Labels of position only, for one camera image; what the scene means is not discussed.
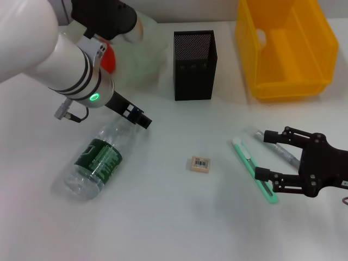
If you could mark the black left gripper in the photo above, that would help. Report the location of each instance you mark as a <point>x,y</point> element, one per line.
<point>115,103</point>

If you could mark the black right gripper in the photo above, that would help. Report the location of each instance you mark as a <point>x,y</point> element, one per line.
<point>323,168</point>

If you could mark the silver glitter pen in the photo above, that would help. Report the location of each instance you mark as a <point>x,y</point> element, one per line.
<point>285,155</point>

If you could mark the green white toothbrush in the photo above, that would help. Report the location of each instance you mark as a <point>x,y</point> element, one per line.
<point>244,157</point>

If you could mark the clear green-label water bottle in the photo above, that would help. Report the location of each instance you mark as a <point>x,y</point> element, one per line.
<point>100,160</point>

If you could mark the beige eraser with barcode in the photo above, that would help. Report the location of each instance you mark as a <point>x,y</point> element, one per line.
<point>198,164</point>

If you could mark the orange fruit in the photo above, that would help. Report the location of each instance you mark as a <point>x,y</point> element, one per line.
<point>108,58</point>

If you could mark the white paper ball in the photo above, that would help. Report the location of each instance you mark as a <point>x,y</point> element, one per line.
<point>260,35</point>

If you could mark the black mesh pen holder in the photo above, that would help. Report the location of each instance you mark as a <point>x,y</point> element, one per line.
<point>194,81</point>

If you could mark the pale green glass fruit bowl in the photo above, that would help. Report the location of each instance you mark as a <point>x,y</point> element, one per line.
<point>146,54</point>

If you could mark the yellow plastic storage bin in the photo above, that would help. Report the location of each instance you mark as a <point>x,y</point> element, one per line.
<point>293,59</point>

